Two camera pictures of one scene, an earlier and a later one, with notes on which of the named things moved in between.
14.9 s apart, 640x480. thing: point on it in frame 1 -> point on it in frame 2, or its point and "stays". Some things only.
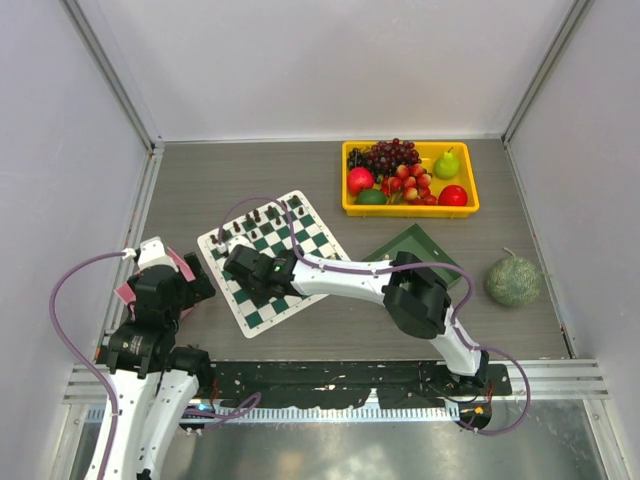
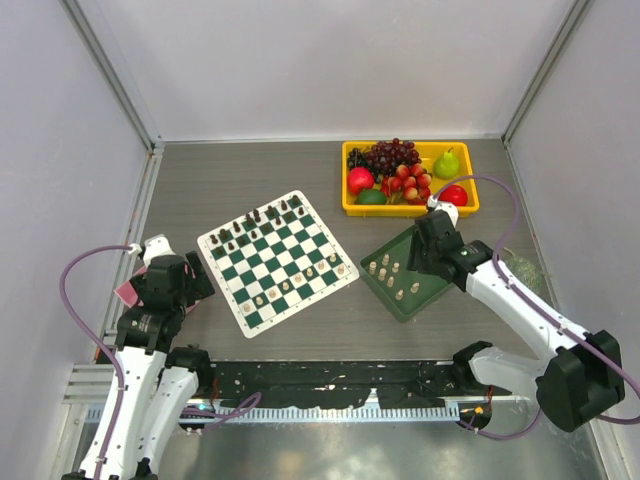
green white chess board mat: (288, 224) stays
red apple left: (359, 178) stays
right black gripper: (259, 297) -> (415, 261)
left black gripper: (198, 289) stays
